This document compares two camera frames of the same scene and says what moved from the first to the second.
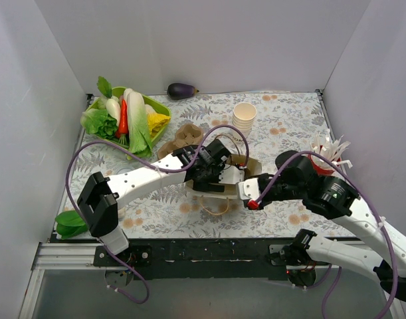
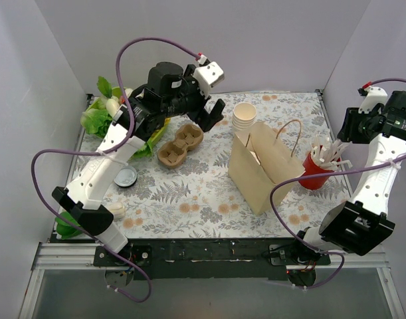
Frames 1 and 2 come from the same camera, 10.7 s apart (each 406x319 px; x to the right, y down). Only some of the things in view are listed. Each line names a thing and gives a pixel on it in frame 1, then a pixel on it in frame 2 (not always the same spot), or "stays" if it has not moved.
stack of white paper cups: [243, 117] stays
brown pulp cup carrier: [185, 135] stays
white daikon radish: [113, 109] stays
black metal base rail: [199, 258] stays
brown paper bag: [250, 165] to [260, 159]
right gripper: [264, 185] to [352, 123]
